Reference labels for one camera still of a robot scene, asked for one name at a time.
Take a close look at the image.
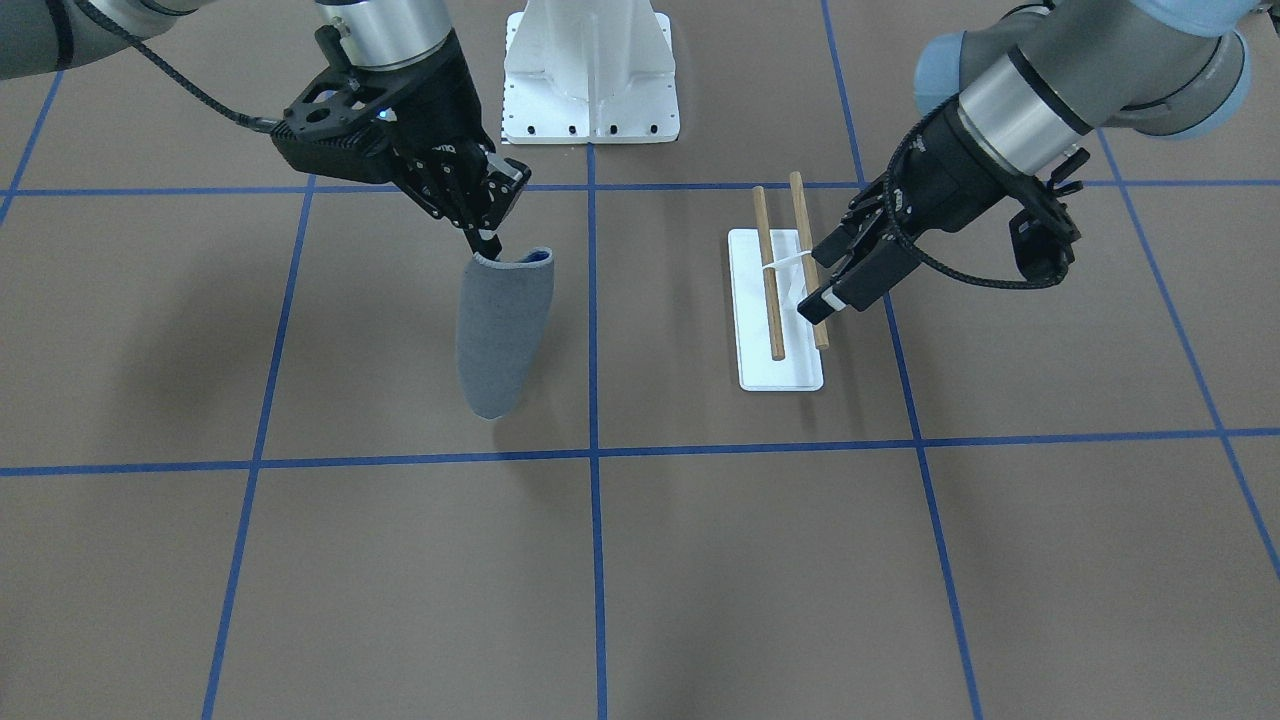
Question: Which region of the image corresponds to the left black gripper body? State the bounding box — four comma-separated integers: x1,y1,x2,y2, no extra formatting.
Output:
838,100,1030,272

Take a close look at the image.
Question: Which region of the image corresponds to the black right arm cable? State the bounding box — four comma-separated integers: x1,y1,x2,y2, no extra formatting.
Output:
70,0,285,136

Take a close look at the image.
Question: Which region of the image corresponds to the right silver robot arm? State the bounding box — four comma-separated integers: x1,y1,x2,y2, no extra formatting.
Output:
3,1,530,261

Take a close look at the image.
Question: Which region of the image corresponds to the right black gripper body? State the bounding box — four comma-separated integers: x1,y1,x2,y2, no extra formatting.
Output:
270,29,531,225

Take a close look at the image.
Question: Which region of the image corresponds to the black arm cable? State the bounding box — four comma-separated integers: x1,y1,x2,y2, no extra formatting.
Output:
70,0,285,136
881,110,1071,291

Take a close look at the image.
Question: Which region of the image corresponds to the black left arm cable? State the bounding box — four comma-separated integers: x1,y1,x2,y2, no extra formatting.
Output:
881,110,1071,291

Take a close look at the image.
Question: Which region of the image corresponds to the white central pedestal column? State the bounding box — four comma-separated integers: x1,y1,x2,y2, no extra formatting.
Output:
500,1,681,145

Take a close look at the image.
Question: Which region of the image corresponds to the grey blue microfibre towel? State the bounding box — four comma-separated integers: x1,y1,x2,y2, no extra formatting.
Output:
456,247,556,421

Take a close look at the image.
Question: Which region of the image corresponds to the upper wooden rack dowel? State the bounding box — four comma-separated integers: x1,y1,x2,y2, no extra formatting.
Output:
788,170,819,293

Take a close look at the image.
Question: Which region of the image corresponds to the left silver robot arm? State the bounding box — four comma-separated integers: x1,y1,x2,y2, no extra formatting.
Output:
797,1,1257,324

